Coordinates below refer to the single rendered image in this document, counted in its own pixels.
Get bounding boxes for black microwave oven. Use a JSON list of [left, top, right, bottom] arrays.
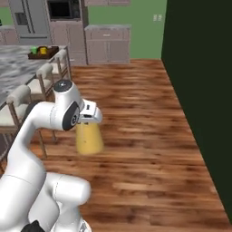
[[45, 0, 83, 22]]

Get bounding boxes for yellow mug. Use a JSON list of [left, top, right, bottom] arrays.
[[38, 46, 49, 56]]

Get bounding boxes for yellow pitcher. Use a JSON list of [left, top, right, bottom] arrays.
[[74, 121, 105, 156]]

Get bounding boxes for wooden stool with grey cushion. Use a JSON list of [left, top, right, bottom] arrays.
[[49, 49, 73, 81], [26, 63, 57, 102], [0, 84, 57, 175]]

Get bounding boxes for low grey cupboard run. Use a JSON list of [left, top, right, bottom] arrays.
[[83, 24, 132, 65]]

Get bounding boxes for tall grey cupboard run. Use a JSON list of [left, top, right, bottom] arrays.
[[49, 19, 89, 66]]

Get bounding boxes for grey cupboard beside fridge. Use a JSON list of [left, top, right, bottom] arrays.
[[0, 25, 20, 46]]

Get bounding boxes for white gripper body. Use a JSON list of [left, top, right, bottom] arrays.
[[78, 108, 103, 124]]

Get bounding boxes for grey wall cupboards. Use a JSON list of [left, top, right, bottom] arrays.
[[83, 0, 132, 7]]

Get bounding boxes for grey fridge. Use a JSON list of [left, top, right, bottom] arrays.
[[7, 0, 53, 46]]

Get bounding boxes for dark brown tray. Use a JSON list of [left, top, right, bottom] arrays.
[[27, 45, 60, 61]]

